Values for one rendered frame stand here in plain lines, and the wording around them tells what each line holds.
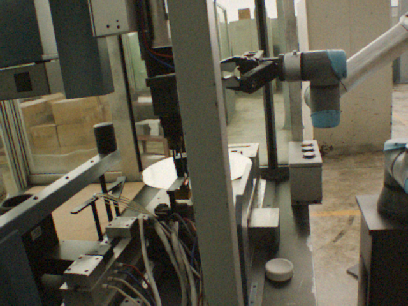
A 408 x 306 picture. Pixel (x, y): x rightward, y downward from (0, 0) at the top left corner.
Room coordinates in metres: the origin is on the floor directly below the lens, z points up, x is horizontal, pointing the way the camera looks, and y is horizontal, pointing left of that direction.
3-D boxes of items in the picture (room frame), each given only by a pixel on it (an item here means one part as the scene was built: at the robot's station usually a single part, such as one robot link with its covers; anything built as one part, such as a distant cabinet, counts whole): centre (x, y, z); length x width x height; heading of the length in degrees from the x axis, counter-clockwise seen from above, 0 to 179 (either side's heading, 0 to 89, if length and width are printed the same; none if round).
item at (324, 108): (0.92, -0.33, 1.12); 0.11 x 0.08 x 0.11; 169
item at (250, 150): (1.36, -0.12, 0.82); 0.18 x 0.18 x 0.15; 75
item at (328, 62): (0.91, -0.33, 1.22); 0.11 x 0.08 x 0.09; 66
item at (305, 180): (1.26, -0.36, 0.82); 0.28 x 0.11 x 0.15; 165
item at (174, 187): (0.86, 0.07, 0.95); 0.10 x 0.03 x 0.07; 165
